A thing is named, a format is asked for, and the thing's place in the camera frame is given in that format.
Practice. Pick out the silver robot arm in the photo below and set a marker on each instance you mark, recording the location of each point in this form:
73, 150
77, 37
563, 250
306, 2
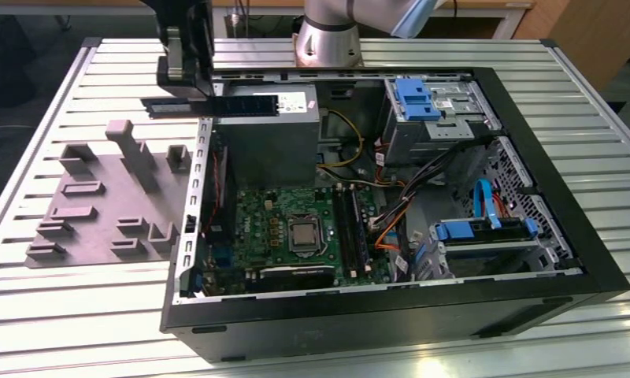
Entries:
327, 43

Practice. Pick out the RAM slot white latches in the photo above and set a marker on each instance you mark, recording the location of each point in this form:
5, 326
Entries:
345, 232

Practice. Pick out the grey power supply unit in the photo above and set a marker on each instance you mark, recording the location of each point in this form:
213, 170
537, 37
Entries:
267, 153

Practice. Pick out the black office chair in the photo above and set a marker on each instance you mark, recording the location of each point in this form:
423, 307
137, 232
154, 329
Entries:
5, 59

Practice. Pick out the grey parts rack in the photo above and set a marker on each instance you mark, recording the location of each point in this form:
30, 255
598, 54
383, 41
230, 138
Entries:
114, 197

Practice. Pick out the green motherboard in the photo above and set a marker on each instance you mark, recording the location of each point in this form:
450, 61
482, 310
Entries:
257, 220

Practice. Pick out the silver CPU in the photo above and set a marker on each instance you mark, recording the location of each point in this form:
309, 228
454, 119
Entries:
305, 235

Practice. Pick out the grey metal drive cage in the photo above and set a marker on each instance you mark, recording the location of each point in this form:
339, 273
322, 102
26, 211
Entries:
451, 130

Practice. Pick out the wooden desk white legs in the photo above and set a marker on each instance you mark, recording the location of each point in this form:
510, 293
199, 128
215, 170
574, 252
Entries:
493, 5

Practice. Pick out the black graphics card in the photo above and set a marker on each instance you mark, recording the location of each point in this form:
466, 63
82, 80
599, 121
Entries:
293, 277

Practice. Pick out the hard disk in blue carrier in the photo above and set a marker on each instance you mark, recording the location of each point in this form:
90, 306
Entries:
454, 230

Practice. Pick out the wooden cabinet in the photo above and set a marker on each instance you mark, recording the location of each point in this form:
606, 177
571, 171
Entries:
598, 31

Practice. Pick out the black PC case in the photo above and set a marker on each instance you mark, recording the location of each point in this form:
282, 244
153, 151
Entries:
346, 327

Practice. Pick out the blue plastic drive bracket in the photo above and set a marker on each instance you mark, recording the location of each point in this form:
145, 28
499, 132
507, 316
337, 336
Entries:
414, 106

